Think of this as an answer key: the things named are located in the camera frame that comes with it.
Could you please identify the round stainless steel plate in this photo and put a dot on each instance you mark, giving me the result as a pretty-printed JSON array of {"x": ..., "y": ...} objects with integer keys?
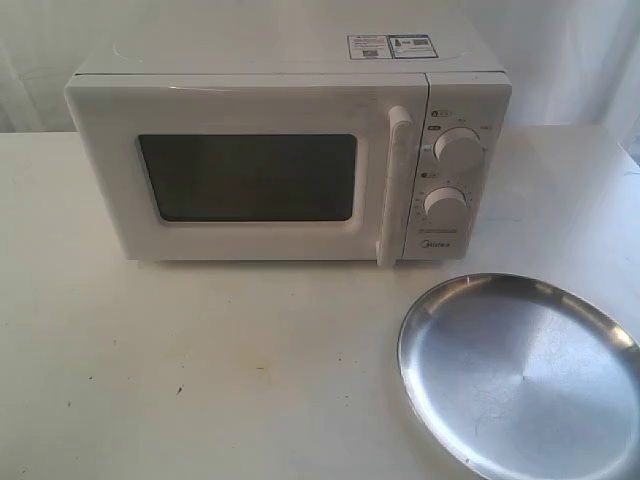
[{"x": 516, "y": 378}]

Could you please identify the blue white label sticker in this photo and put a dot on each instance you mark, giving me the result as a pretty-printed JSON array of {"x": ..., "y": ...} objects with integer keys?
[{"x": 391, "y": 47}]

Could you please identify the upper white control knob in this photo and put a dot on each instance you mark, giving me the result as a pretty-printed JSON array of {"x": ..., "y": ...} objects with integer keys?
[{"x": 458, "y": 149}]

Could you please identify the lower white control knob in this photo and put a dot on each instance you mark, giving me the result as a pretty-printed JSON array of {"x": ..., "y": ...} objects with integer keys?
[{"x": 446, "y": 207}]

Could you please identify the white control knob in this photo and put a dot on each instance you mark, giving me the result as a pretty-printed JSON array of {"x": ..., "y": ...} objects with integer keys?
[
  {"x": 446, "y": 207},
  {"x": 458, "y": 149}
]

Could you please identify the white microwave oven body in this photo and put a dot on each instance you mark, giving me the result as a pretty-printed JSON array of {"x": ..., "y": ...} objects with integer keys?
[{"x": 467, "y": 91}]

